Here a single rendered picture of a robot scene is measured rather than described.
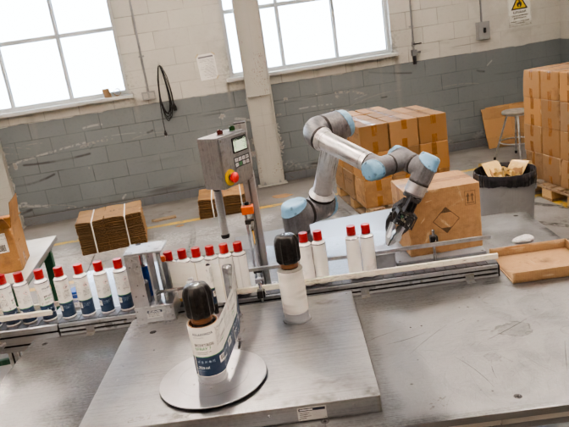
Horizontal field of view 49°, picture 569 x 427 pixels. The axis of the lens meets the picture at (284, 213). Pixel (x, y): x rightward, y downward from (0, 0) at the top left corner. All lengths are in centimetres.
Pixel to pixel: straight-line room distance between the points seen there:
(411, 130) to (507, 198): 143
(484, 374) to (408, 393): 22
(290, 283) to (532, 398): 78
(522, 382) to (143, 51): 644
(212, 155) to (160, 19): 546
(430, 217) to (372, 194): 319
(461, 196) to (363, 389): 112
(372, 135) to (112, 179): 350
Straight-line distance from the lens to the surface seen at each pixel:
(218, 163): 224
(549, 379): 184
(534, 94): 615
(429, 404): 173
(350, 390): 171
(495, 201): 468
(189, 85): 763
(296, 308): 206
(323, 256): 231
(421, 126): 579
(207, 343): 176
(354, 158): 228
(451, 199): 258
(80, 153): 783
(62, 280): 247
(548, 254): 262
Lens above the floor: 180
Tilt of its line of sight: 16 degrees down
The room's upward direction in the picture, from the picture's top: 9 degrees counter-clockwise
